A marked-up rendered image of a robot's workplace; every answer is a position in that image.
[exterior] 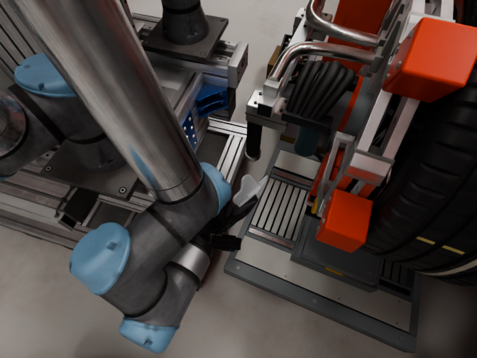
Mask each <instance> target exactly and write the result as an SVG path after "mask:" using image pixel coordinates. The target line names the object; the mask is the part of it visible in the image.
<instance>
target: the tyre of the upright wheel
mask: <svg viewBox="0 0 477 358"><path fill-rule="evenodd" d="M465 3H466V10H465V17H464V25H467V26H473V27H477V0H465ZM358 249H360V250H362V251H365V252H368V253H370V254H373V255H375V256H378V257H380V258H383V259H386V260H389V261H391V262H393V263H396V264H399V265H401V266H404V267H407V268H409V269H412V270H414V271H418V272H422V273H439V272H445V271H450V270H452V269H457V268H459V267H461V266H464V265H466V264H468V263H470V262H472V261H475V260H476V259H477V59H476V62H475V64H474V66H473V69H472V71H471V74H470V76H469V78H468V81H467V83H466V85H465V86H464V87H462V88H461V89H458V90H457V91H455V92H452V93H451V94H448V95H446V96H444V97H442V98H440V99H438V100H437V102H436V104H435V106H434V108H433V110H432V113H431V115H430V117H429V119H428V121H427V123H426V125H425V127H424V129H423V131H422V133H421V134H420V137H419V138H418V140H417V142H416V144H415V146H414V148H413V149H412V151H411V153H410V154H409V156H408V157H407V160H406V161H405V163H404V164H403V166H402V167H401V169H400V171H399V172H398V174H397V175H396V176H395V178H394V180H393V181H392V183H391V184H390V185H389V187H388V188H387V190H386V191H385V192H384V193H383V194H382V195H381V197H380V198H379V199H378V200H377V201H376V202H375V203H374V204H373V208H372V212H371V219H370V223H369V227H368V234H367V238H366V243H365V244H364V245H362V246H361V247H359V248H358ZM428 276H431V277H432V278H436V279H438V280H440V281H443V282H446V283H451V284H454V285H458V286H477V265H476V266H474V267H472V268H468V269H466V270H464V271H460V272H457V273H452V274H448V275H440V276H432V275H428Z"/></svg>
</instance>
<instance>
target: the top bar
mask: <svg viewBox="0 0 477 358"><path fill-rule="evenodd" d="M325 1H326V0H324V3H323V4H322V7H319V6H318V8H317V14H318V15H319V16H320V15H321V13H322V10H323V8H324V4H325ZM313 30H314V29H313V28H312V27H311V26H310V25H309V24H308V22H307V21H306V18H305V15H304V17H303V19H302V20H301V22H300V24H299V26H298V28H297V30H296V31H295V34H294V36H293V37H292V40H291V41H290V43H289V45H288V47H290V46H291V45H293V44H296V43H300V42H305V41H308V40H309V37H310V36H311V34H312V31H313ZM288 47H287V48H288ZM299 59H300V57H297V58H295V59H294V60H293V61H292V62H291V63H290V64H289V66H288V68H287V70H286V72H285V74H284V76H283V83H282V87H281V90H280V92H279V94H278V96H277V98H274V97H269V96H266V95H264V94H262V96H261V98H260V99H259V101H258V110H257V114H259V115H262V116H266V117H268V118H271V117H272V115H273V112H274V111H275V108H276V107H277V105H278V102H279V101H280V98H281V96H282V94H283V92H284V90H285V88H286V86H287V84H288V81H289V79H290V77H291V75H292V73H293V71H294V69H295V67H296V65H297V62H298V60H299Z"/></svg>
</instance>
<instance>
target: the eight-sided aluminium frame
mask: <svg viewBox="0 0 477 358"><path fill-rule="evenodd" d="M401 1H402V0H392V2H391V4H390V6H389V8H388V10H387V12H386V14H385V16H384V19H383V22H382V24H381V27H380V30H379V32H378V35H379V36H380V34H381V32H382V30H384V31H386V30H387V29H388V27H389V25H390V23H391V21H392V19H393V17H394V15H395V13H396V11H397V9H398V6H399V5H400V2H401ZM425 3H428V4H432V11H431V15H429V14H425V13H424V4H425ZM453 12H454V0H406V2H405V6H404V9H403V13H402V14H403V15H402V21H401V23H400V28H399V31H398V33H397V37H396V39H395V42H394V45H393V49H392V51H391V54H390V59H389V61H388V64H387V66H386V69H385V72H384V73H383V76H382V78H381V81H380V84H379V85H378V88H377V90H376V93H375V96H374V98H373V101H372V102H371V105H370V107H369V110H368V113H367V115H366V118H365V119H364V122H363V125H362V127H361V130H360V131H359V134H358V137H357V139H356V137H355V136H352V135H348V134H345V133H341V132H338V131H336V133H335V134H334V138H333V141H332V143H331V150H330V152H329V156H328V159H327V163H326V165H325V168H324V172H323V175H322V178H321V180H320V182H319V185H318V188H317V194H316V195H317V210H316V213H317V216H318V217H322V213H323V210H324V209H323V206H324V205H325V203H326V201H327V200H328V199H329V197H330V195H331V194H332V192H333V191H334V189H336V188H337V189H340V190H343V191H345V189H346V188H347V186H348V185H349V183H350V182H351V181H352V180H353V178H354V179H357V180H358V182H357V184H356V185H355V186H354V188H353V189H352V190H351V192H350V193H351V194H354V195H357V196H360V197H364V198H367V197H368V196H369V195H370V193H371V192H372V191H373V190H374V189H375V188H376V187H377V186H378V187H379V186H380V185H381V183H382V182H383V180H384V179H385V177H386V175H387V174H388V172H389V170H390V169H391V168H392V166H393V164H394V162H395V155H396V153H397V151H398V149H399V147H400V144H401V143H402V140H403V138H404V136H405V134H406V131H407V129H408V127H409V125H410V122H411V121H412V118H413V116H414V115H415V112H416V110H417V108H418V106H419V103H420V100H417V99H412V98H409V97H404V96H402V99H401V100H400V103H399V105H398V107H397V110H396V112H395V115H394V117H393V120H392V121H391V123H390V126H389V128H388V130H387V133H386V135H385V137H384V139H383V142H382V144H381V146H380V148H379V147H377V146H372V145H371V142H372V140H373V137H374V135H375V133H376V130H377V128H378V125H379V123H380V121H381V119H382V117H383V114H384V112H385V109H386V107H387V105H388V102H389V101H390V98H391V96H392V93H390V92H386V91H383V90H382V87H383V83H384V82H385V76H386V75H387V73H388V71H389V69H390V65H391V63H392V61H393V58H394V55H395V50H396V48H397V47H398V46H399V45H400V44H401V42H403V40H404V39H405V38H406V37H407V35H408V34H409V32H410V31H411V30H412V29H413V28H414V27H415V26H416V24H417V23H418V22H419V20H420V19H421V18H423V17H429V18H435V19H439V20H443V21H449V22H453V23H456V21H455V20H453ZM369 67H370V65H363V67H362V68H361V69H360V71H359V74H358V75H360V76H364V77H368V78H371V76H372V74H373V73H372V72H369V71H368V70H369ZM355 139H356V141H355ZM338 148H339V149H341V150H344V152H343V154H342V157H341V161H340V164H339V168H338V171H337V174H336V178H335V180H334V181H332V180H329V176H330V174H331V170H332V167H333V164H334V160H335V157H336V152H337V150H338Z"/></svg>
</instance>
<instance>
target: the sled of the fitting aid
mask: <svg viewBox="0 0 477 358"><path fill-rule="evenodd" d="M311 220H312V217H310V216H307V215H304V217H303V220H302V224H301V226H300V230H299V232H298V235H297V239H296V242H295V245H294V248H293V250H292V254H291V257H290V260H291V261H294V262H295V263H298V264H300V265H303V266H306V267H307V268H310V269H312V270H315V271H318V272H320V273H323V274H325V275H327V276H330V277H332V278H335V279H337V280H339V281H342V282H344V283H347V284H349V285H351V286H354V287H356V288H359V289H361V290H363V291H366V292H369V293H372V292H374V291H377V290H378V284H379V279H380V270H381V266H382V260H383V258H380V263H379V268H378V277H377V281H376V284H374V285H372V286H371V285H369V284H367V283H364V282H362V281H359V280H356V279H355V278H352V277H349V276H346V275H344V274H342V273H339V272H337V271H334V270H332V269H330V268H327V267H325V266H322V265H319V264H316V263H315V262H312V261H309V260H307V259H304V258H302V257H301V256H300V255H301V253H302V248H303V246H304V243H305V239H306V236H307V232H308V229H309V226H310V222H311Z"/></svg>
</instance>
